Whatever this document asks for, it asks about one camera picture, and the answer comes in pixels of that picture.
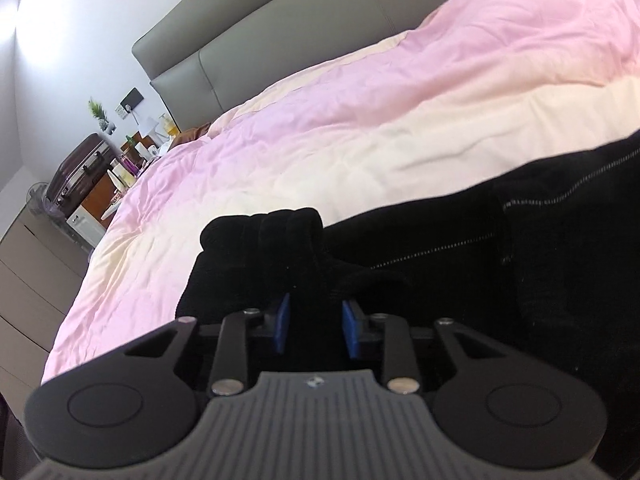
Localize dark brown suitcase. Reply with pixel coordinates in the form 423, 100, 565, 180
45, 132, 112, 220

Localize brown pillow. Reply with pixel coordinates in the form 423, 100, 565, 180
169, 122, 214, 149

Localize small potted plant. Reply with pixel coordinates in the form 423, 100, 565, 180
87, 98, 112, 135

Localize black pants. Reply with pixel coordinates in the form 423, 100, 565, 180
176, 132, 640, 480

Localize chest of drawers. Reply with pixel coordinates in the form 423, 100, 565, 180
0, 199, 94, 402

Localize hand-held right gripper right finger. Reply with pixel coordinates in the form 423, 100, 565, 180
341, 298, 506, 394

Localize pink duvet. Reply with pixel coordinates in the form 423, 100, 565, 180
40, 0, 640, 387

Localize group of cosmetic bottles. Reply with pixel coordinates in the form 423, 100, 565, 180
107, 114, 177, 192

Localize wooden nightstand with white top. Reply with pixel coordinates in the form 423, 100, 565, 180
65, 149, 162, 249

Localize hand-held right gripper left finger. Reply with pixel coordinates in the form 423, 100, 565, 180
121, 292, 293, 397

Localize grey padded headboard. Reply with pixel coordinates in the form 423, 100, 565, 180
131, 0, 462, 134

